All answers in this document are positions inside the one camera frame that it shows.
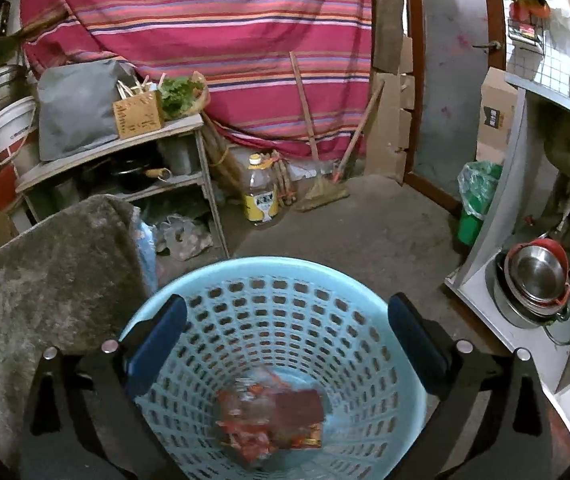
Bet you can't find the clear plastic wrapper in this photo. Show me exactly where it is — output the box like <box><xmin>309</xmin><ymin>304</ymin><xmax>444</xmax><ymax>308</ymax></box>
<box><xmin>215</xmin><ymin>367</ymin><xmax>293</xmax><ymax>467</ymax></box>

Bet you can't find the dark red snack packet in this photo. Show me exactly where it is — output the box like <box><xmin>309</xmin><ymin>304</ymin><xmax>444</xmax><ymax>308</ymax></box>
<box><xmin>270</xmin><ymin>389</ymin><xmax>325</xmax><ymax>432</ymax></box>

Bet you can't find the orange snack packet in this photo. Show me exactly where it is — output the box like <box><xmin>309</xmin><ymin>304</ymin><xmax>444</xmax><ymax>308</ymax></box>
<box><xmin>288</xmin><ymin>422</ymin><xmax>323</xmax><ymax>450</ymax></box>

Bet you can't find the grey shaggy table rug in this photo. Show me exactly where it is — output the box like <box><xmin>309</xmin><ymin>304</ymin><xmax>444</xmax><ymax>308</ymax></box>
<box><xmin>0</xmin><ymin>195</ymin><xmax>157</xmax><ymax>468</ymax></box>

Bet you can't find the light blue plastic basket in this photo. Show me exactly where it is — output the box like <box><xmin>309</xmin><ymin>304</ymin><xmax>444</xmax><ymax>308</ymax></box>
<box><xmin>134</xmin><ymin>257</ymin><xmax>427</xmax><ymax>479</ymax></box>

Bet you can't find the white side table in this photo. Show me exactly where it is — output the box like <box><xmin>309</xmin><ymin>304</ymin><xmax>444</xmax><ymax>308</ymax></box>
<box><xmin>16</xmin><ymin>114</ymin><xmax>230</xmax><ymax>258</ymax></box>

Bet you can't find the yellow label oil bottle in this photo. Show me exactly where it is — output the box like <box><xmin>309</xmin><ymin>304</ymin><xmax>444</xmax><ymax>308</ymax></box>
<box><xmin>243</xmin><ymin>153</ymin><xmax>279</xmax><ymax>224</ymax></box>

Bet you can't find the straw broom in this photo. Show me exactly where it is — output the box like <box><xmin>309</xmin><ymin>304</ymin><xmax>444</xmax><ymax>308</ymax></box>
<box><xmin>288</xmin><ymin>50</ymin><xmax>386</xmax><ymax>214</ymax></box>

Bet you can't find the white plastic bucket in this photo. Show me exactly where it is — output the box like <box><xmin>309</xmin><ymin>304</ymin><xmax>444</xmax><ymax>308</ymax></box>
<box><xmin>0</xmin><ymin>96</ymin><xmax>38</xmax><ymax>167</ymax></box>

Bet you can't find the cardboard box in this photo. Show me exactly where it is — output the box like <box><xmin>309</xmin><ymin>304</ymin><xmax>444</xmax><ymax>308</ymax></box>
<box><xmin>476</xmin><ymin>67</ymin><xmax>518</xmax><ymax>165</ymax></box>

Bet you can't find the green leafy vegetable bag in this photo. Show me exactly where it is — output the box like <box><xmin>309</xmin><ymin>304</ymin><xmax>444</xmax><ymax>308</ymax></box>
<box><xmin>158</xmin><ymin>72</ymin><xmax>210</xmax><ymax>120</ymax></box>

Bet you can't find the steel stock pot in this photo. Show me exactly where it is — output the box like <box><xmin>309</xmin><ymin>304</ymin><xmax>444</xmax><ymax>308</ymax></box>
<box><xmin>0</xmin><ymin>64</ymin><xmax>31</xmax><ymax>111</ymax></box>

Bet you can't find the wooden framed door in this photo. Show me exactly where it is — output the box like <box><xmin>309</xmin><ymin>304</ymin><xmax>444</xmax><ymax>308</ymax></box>
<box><xmin>404</xmin><ymin>0</ymin><xmax>506</xmax><ymax>214</ymax></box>

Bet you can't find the red striped hanging cloth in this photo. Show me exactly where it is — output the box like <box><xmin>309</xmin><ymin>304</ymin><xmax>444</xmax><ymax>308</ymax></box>
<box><xmin>20</xmin><ymin>0</ymin><xmax>372</xmax><ymax>159</ymax></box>

